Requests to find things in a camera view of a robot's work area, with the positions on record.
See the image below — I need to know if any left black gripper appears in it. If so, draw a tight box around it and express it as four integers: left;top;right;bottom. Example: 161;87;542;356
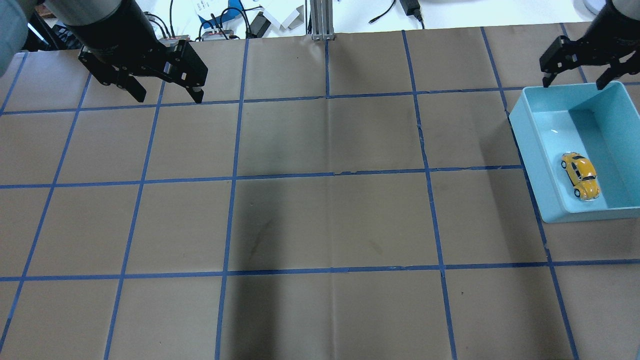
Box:
78;39;209;104

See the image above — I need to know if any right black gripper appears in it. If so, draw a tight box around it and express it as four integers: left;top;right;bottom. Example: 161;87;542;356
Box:
539;10;640;91

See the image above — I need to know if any yellow beetle toy car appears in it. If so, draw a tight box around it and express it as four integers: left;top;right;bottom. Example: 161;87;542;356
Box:
560;152;601;201

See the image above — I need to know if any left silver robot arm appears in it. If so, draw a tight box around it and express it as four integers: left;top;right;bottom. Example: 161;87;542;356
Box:
46;0;208;104

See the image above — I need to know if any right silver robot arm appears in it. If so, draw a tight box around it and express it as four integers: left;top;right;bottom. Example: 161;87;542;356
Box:
539;0;640;91

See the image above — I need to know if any blue round plate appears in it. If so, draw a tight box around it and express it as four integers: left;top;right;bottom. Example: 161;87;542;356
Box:
583;0;606;15

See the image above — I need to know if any light blue plastic bin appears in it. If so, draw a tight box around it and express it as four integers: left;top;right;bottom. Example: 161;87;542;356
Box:
509;80;640;223

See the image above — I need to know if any blue cardboard box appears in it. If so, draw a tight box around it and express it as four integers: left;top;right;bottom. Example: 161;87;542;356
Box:
193;1;243;29

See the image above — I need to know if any white folded paper box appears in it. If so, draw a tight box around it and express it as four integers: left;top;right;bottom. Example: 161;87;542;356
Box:
258;0;306;30

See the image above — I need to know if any black power adapter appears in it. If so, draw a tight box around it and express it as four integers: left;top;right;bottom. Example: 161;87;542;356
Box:
398;0;421;16

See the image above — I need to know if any aluminium frame post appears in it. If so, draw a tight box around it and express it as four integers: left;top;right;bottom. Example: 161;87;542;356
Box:
308;0;335;42

